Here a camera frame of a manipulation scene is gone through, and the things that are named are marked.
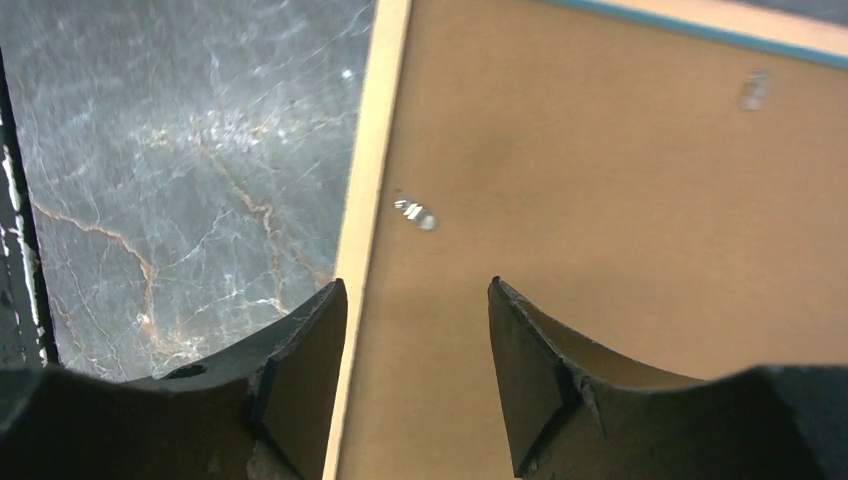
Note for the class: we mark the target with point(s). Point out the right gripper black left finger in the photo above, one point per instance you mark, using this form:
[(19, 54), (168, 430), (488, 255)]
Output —
[(261, 408)]

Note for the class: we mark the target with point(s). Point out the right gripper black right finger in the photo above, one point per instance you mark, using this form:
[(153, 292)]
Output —
[(575, 409)]

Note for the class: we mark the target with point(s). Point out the blue picture frame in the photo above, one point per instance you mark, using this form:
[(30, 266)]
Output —
[(594, 155)]

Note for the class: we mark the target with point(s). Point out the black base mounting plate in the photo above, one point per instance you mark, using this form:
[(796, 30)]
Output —
[(27, 326)]

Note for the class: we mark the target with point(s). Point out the silver frame retaining clip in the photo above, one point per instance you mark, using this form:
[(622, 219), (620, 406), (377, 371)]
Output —
[(416, 213)]

